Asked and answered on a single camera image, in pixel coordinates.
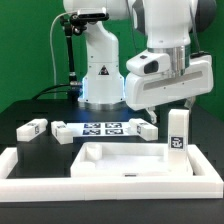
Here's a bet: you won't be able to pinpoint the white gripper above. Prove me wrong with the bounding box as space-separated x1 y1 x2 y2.
125 54 213 124

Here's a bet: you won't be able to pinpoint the white desk top tray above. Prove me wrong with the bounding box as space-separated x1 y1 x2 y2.
70 142 193 177

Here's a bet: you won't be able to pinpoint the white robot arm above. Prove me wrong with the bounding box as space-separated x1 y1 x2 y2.
63 0 217 114

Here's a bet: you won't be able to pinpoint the marker tag sheet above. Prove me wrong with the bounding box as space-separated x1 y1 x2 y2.
67 122 133 137

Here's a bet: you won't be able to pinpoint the camera on stand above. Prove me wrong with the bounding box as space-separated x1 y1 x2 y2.
77 8 109 21

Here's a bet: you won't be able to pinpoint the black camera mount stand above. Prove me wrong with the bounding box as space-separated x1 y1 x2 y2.
60 16 86 102

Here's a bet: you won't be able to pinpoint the black cables on table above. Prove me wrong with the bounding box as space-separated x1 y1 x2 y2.
31 83 83 101

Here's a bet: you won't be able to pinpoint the grey white cable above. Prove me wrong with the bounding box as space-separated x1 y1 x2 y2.
49 11 78 90

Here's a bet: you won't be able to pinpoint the white U-shaped frame fence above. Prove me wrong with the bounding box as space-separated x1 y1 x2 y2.
0 145 224 202

